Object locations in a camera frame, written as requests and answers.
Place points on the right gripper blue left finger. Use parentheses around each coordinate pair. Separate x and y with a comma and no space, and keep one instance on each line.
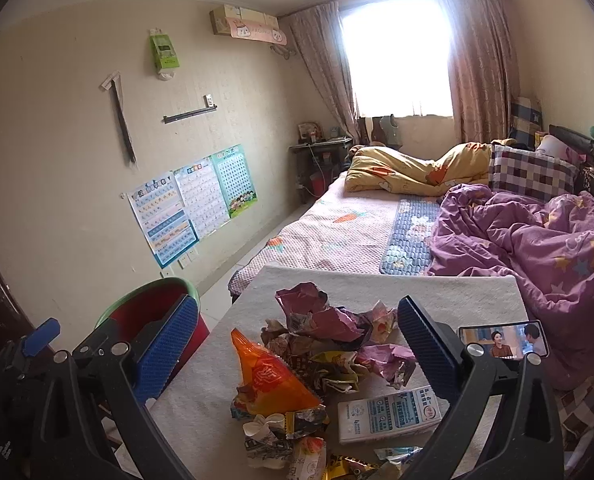
(161,347)

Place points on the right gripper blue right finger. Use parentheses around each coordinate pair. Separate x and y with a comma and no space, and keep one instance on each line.
(435,346)

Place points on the pink snack bag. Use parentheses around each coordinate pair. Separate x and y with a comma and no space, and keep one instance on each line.
(393,362)

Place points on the white blue milk carton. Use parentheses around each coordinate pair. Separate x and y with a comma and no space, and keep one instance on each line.
(396,415)

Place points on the orange snack wrapper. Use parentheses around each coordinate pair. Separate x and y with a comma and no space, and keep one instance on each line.
(268,386)

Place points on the purple wrapper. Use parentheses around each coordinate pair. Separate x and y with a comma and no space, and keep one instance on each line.
(308,313)

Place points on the yellow black snack wrapper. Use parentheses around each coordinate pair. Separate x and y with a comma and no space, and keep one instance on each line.
(341,467)

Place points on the strawberry paper wrapper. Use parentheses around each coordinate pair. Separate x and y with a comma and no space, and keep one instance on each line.
(382,321)

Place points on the yellow bear drink carton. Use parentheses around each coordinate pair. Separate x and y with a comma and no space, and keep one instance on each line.
(335,371)

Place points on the white strawberry snack bag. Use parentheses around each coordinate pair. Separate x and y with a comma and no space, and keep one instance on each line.
(309,459)

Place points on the red green trash bin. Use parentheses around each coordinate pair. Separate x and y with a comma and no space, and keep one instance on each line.
(148,303)

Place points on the smartphone playing video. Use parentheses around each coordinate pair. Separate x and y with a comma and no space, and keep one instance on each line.
(508,341)

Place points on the brown crumpled wrapper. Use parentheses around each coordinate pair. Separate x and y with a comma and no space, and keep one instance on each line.
(292,348)

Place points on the pink patterned bed sheet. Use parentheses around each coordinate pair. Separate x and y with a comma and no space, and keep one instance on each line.
(373,232)

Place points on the purple star duvet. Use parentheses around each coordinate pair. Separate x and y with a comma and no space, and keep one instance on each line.
(547,247)

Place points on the yellow duvet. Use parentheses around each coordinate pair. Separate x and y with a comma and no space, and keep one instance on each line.
(375,168)

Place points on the red small bin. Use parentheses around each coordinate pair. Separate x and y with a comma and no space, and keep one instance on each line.
(318,184)

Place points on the plaid pillow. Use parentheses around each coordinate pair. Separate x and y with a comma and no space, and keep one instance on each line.
(530,174)

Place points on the dark side table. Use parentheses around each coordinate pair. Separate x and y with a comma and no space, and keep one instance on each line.
(328,158)

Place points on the right pink curtain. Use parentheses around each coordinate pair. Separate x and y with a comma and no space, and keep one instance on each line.
(483,68)

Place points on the pink curtain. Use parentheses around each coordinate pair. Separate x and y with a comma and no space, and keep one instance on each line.
(319,40)
(483,68)

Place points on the green hanging tissue pack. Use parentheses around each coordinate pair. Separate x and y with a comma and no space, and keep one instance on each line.
(165,57)

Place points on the left pink curtain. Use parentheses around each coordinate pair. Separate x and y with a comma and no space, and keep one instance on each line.
(319,40)

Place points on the covered air conditioner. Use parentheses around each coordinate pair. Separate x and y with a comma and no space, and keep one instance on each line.
(246,24)

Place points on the blue letters wall poster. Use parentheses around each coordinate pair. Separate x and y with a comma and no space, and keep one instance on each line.
(159,210)

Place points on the white chart wall poster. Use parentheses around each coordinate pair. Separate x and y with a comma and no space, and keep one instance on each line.
(202,196)

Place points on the teal number wall poster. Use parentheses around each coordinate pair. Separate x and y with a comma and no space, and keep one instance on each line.
(234,179)

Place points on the black wall rail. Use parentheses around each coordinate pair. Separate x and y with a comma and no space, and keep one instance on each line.
(210,107)

